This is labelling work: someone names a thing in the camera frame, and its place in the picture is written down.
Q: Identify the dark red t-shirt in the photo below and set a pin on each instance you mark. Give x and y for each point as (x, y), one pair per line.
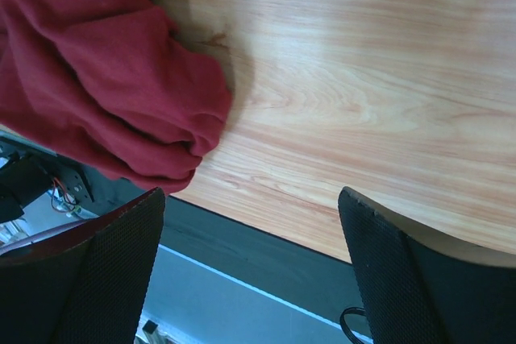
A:
(104, 82)

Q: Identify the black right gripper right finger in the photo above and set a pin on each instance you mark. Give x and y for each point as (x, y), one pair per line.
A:
(420, 285)

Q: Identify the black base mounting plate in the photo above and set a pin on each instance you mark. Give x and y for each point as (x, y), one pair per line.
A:
(299, 275)

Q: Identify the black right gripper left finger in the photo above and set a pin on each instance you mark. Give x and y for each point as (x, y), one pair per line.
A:
(86, 284)

